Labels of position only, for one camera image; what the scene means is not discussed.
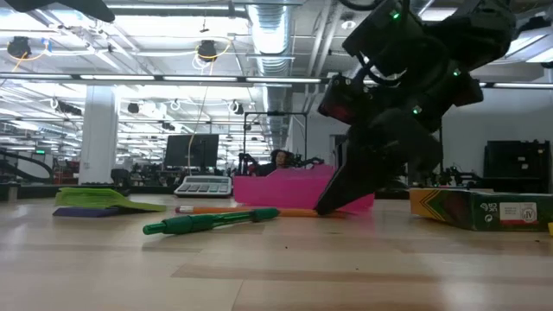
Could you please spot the purple sticky note pad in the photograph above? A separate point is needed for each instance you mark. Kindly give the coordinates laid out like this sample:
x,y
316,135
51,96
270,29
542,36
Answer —
x,y
82,211

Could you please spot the black background monitor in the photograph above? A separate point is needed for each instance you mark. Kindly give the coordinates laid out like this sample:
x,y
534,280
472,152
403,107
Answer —
x,y
190,151

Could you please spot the orange pencil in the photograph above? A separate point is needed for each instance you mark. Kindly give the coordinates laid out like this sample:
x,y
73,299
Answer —
x,y
298,212

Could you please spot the white pillar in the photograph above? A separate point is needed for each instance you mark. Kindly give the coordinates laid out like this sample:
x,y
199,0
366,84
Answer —
x,y
98,138

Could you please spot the long ceiling light strip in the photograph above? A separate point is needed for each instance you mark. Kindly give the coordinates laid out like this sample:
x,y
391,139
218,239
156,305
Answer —
x,y
129,78

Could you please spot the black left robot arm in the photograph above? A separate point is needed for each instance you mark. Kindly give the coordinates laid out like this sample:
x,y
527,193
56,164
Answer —
x,y
65,8

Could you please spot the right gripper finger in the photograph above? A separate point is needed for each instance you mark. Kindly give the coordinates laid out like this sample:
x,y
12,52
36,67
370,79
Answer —
x,y
425,157
367,164

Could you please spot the black aluminium table frame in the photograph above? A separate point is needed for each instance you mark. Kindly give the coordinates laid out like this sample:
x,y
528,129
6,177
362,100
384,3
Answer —
x,y
147,189

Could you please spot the black hanging ceiling camera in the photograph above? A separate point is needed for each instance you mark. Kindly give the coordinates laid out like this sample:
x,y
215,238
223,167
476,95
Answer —
x,y
207,49
18,46

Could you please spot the black cabinet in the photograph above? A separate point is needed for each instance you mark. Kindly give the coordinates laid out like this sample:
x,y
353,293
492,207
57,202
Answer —
x,y
516,166

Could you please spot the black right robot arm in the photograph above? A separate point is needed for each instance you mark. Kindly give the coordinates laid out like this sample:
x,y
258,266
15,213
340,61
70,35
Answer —
x,y
475,30

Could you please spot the green pen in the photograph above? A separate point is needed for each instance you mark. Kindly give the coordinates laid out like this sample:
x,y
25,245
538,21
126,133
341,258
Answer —
x,y
194,223

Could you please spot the person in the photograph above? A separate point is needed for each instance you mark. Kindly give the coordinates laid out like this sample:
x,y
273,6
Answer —
x,y
281,159

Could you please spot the silver ceiling duct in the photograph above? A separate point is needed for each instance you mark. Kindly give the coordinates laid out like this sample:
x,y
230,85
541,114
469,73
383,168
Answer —
x,y
271,39

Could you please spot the pink plastic pencil box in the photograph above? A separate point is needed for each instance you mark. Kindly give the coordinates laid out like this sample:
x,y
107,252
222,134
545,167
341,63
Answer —
x,y
281,188

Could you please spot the grey desk calculator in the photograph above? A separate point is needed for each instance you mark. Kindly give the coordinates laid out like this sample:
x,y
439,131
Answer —
x,y
203,186

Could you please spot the green sticky note pad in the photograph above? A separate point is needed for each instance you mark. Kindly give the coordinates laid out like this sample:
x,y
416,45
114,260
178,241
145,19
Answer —
x,y
99,198

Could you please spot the green crayon box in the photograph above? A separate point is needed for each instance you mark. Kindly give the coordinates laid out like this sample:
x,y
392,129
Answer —
x,y
475,211

